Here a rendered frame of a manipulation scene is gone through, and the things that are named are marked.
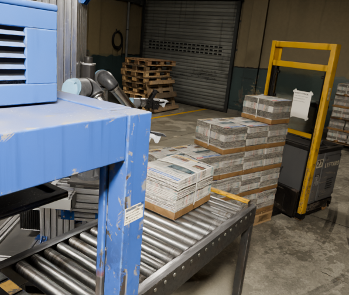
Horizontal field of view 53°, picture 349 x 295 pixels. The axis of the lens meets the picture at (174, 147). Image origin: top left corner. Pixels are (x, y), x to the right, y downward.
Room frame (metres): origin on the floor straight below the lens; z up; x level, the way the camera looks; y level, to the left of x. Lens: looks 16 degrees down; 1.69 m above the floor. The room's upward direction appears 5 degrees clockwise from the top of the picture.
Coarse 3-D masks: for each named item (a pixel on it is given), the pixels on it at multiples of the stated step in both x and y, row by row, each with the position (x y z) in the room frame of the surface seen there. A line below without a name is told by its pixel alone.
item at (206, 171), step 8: (168, 160) 2.00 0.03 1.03; (176, 160) 2.02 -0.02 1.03; (184, 160) 2.03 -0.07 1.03; (192, 160) 2.04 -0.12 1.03; (192, 168) 1.91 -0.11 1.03; (200, 168) 1.93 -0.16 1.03; (208, 168) 1.94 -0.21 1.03; (200, 176) 1.87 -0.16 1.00; (208, 176) 1.94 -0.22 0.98; (200, 184) 1.88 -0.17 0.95; (208, 184) 1.96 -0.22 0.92; (200, 192) 1.90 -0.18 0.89; (208, 192) 1.98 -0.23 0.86
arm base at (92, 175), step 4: (84, 172) 2.09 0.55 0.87; (88, 172) 2.09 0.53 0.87; (92, 172) 2.10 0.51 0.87; (96, 172) 2.12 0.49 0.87; (80, 176) 2.09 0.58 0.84; (84, 176) 2.08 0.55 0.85; (88, 176) 2.09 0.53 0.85; (92, 176) 2.09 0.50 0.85; (96, 176) 2.11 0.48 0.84; (84, 180) 2.08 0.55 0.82; (88, 180) 2.08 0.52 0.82; (92, 180) 2.09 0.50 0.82
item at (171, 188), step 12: (156, 168) 1.84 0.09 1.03; (168, 168) 1.87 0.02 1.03; (156, 180) 1.77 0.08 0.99; (168, 180) 1.72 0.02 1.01; (180, 180) 1.71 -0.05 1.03; (192, 180) 1.80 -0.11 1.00; (156, 192) 1.77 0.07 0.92; (168, 192) 1.73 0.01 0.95; (180, 192) 1.72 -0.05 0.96; (156, 204) 1.76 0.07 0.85; (168, 204) 1.72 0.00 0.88; (180, 204) 1.74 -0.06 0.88
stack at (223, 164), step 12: (156, 156) 2.70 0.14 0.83; (192, 156) 2.79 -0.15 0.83; (204, 156) 2.82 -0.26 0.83; (216, 156) 2.86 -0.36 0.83; (228, 156) 2.96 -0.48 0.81; (240, 156) 3.05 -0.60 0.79; (252, 156) 3.17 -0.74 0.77; (216, 168) 2.87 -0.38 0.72; (228, 168) 2.97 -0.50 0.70; (240, 168) 3.07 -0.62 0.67; (252, 168) 3.17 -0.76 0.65; (216, 180) 2.90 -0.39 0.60; (228, 180) 2.98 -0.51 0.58; (240, 180) 3.07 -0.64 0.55; (252, 180) 3.20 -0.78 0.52; (228, 192) 3.00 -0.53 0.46; (240, 192) 3.10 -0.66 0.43; (240, 204) 3.11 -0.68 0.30
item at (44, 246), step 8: (88, 224) 1.57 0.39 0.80; (96, 224) 1.58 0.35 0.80; (72, 232) 1.48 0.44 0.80; (80, 232) 1.49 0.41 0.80; (88, 232) 1.53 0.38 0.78; (48, 240) 1.40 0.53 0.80; (56, 240) 1.40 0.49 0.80; (64, 240) 1.41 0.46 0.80; (32, 248) 1.32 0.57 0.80; (40, 248) 1.33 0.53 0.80; (16, 256) 1.25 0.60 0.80; (24, 256) 1.26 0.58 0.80; (0, 264) 1.20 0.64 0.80; (8, 264) 1.20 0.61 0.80; (8, 272) 1.19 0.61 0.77; (16, 280) 1.22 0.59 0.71; (24, 280) 1.25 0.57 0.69
